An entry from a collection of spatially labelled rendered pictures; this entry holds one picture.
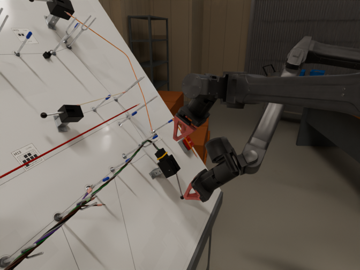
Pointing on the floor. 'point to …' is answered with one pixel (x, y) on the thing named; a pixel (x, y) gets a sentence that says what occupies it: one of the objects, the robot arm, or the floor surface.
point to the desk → (330, 130)
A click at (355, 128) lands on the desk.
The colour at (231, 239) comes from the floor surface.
